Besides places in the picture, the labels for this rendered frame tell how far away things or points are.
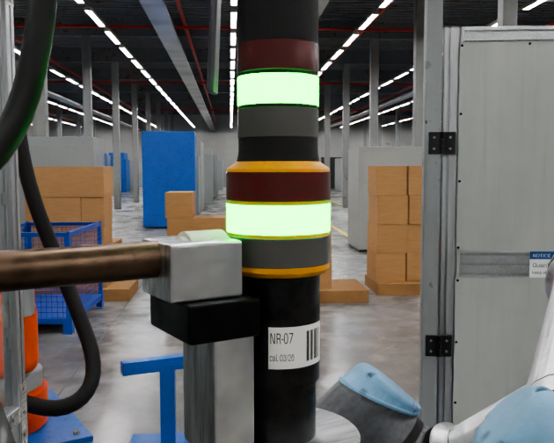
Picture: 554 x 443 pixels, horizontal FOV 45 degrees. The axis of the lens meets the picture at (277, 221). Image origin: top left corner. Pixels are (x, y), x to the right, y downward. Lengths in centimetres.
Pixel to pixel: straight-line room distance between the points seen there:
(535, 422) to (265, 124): 30
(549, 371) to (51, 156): 1050
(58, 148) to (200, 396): 1063
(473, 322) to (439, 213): 36
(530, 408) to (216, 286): 29
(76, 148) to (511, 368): 921
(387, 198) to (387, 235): 46
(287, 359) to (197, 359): 4
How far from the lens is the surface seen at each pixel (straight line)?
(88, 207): 823
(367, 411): 102
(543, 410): 49
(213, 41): 28
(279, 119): 26
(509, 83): 216
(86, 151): 1078
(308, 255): 26
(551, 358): 60
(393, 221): 840
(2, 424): 38
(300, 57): 27
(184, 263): 25
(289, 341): 27
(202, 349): 27
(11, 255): 24
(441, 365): 220
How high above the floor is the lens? 158
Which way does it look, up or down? 5 degrees down
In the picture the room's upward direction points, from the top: straight up
